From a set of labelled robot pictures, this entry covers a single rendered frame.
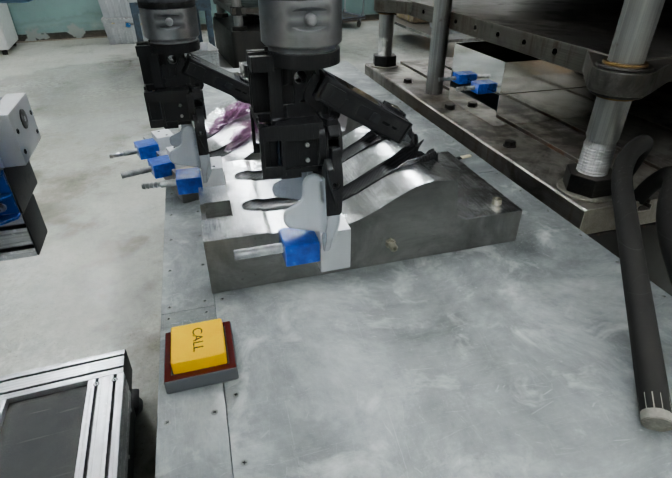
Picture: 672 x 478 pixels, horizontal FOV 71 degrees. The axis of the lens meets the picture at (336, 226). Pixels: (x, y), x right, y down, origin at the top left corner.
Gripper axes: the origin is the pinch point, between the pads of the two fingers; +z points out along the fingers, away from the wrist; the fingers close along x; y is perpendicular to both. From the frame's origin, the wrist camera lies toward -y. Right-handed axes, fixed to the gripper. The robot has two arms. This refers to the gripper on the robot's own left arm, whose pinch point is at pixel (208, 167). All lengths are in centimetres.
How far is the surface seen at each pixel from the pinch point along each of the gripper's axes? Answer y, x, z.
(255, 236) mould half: -4.9, 19.1, 2.6
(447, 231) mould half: -34.7, 19.1, 7.0
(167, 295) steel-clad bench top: 8.2, 17.6, 11.2
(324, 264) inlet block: -11.4, 31.7, -0.1
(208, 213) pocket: 0.9, 8.1, 4.1
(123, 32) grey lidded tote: 84, -649, 77
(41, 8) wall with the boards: 187, -704, 51
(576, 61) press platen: -79, -12, -10
